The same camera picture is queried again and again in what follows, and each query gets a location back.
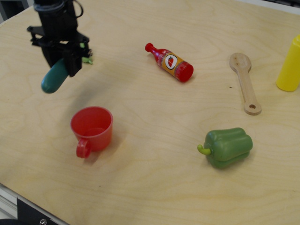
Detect wooden spoon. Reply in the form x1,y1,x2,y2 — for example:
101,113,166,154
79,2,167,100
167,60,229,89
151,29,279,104
229,53,262,115

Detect black corner bracket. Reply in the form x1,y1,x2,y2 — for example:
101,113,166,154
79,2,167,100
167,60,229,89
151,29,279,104
17,197,68,225

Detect light green toy pear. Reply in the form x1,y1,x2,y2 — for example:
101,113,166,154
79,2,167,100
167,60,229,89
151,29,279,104
80,43,93,65

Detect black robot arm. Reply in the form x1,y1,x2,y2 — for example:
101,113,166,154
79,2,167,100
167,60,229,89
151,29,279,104
27,0,92,77

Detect yellow plastic bottle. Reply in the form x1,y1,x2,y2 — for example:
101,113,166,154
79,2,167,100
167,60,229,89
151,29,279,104
276,35,300,91

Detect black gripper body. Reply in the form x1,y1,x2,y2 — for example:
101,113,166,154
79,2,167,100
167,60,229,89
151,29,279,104
27,2,90,47

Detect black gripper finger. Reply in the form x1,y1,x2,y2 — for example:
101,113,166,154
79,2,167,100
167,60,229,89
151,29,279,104
63,41,93,77
41,44,63,68

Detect red plastic cup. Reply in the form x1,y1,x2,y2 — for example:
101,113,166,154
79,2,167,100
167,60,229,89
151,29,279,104
70,106,113,158

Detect red toy ketchup bottle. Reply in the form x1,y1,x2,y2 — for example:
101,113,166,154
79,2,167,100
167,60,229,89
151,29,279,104
145,43,194,83

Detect dark green toy cucumber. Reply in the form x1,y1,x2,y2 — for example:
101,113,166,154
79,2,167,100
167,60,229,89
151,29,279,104
41,59,69,94

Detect green toy bell pepper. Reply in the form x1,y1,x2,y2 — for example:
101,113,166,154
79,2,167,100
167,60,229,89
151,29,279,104
197,127,253,169

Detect aluminium table frame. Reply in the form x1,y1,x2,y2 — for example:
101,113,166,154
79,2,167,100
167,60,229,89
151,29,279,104
0,182,71,225

